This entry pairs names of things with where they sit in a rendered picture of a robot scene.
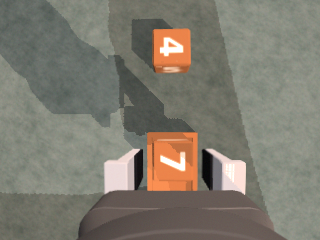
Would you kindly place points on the orange cube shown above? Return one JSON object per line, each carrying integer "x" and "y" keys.
{"x": 172, "y": 160}
{"x": 171, "y": 50}

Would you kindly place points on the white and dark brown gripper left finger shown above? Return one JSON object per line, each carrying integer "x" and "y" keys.
{"x": 125, "y": 173}

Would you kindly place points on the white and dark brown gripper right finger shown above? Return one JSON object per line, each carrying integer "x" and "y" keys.
{"x": 221, "y": 173}

